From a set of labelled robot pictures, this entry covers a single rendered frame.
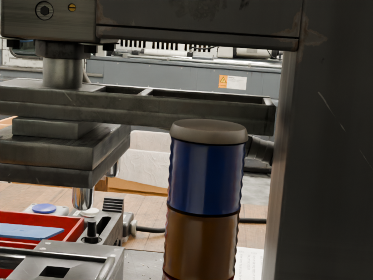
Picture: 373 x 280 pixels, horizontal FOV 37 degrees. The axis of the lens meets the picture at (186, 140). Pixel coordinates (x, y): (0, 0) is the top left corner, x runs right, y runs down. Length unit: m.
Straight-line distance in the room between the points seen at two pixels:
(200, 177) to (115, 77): 4.90
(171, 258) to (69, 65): 0.29
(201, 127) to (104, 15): 0.23
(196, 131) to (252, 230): 0.77
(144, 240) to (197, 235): 0.67
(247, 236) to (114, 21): 0.60
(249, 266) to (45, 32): 0.51
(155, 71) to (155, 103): 4.58
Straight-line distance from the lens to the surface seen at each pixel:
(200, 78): 5.01
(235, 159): 0.27
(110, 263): 0.62
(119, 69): 5.15
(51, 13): 0.50
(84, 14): 0.50
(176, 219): 0.28
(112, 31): 0.47
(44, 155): 0.49
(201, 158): 0.26
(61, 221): 0.86
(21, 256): 0.66
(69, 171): 0.48
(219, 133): 0.26
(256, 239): 0.98
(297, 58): 0.46
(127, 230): 0.92
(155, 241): 0.94
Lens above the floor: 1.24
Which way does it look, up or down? 11 degrees down
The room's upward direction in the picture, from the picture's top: 4 degrees clockwise
